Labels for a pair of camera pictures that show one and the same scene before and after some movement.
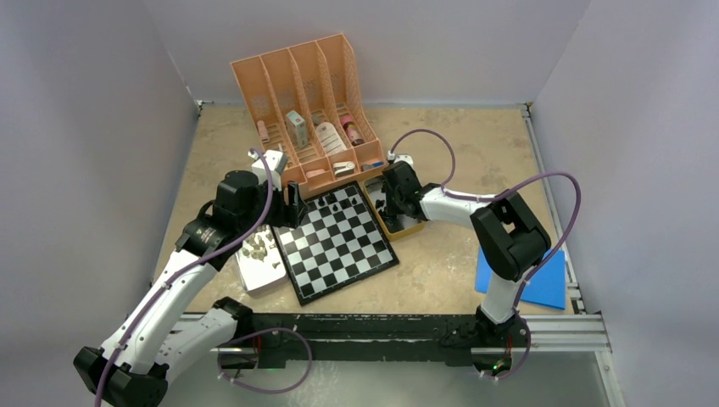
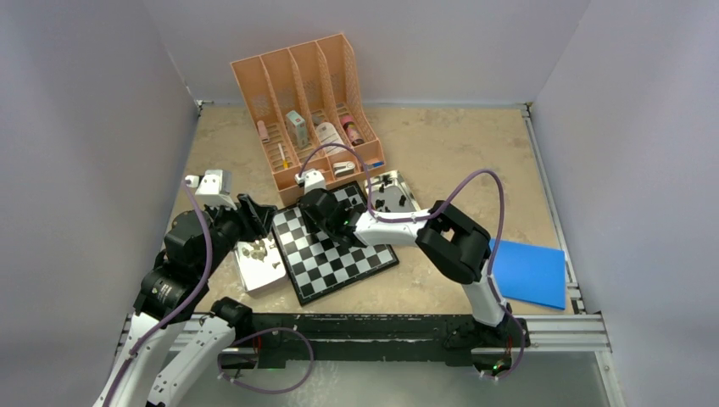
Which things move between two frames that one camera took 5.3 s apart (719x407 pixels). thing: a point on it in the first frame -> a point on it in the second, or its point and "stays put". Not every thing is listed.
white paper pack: (331, 140) stays put
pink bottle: (354, 135) stays put
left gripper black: (291, 214) -> (259, 216)
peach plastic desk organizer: (307, 107) stays put
